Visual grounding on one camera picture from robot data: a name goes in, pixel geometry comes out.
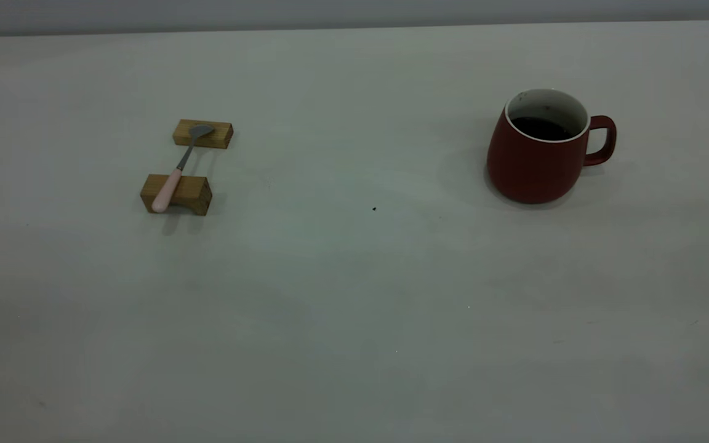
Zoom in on red ceramic mug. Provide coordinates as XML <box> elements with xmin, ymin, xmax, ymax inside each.
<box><xmin>486</xmin><ymin>88</ymin><xmax>617</xmax><ymax>205</ymax></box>

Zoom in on pink handled metal spoon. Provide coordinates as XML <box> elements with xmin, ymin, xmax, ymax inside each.
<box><xmin>151</xmin><ymin>124</ymin><xmax>215</xmax><ymax>214</ymax></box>

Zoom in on flat wooden block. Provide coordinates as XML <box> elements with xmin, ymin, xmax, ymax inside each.
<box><xmin>173</xmin><ymin>119</ymin><xmax>234</xmax><ymax>150</ymax></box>

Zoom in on arched wooden block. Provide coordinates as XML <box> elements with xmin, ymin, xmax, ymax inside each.
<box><xmin>140</xmin><ymin>174</ymin><xmax>213</xmax><ymax>217</ymax></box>

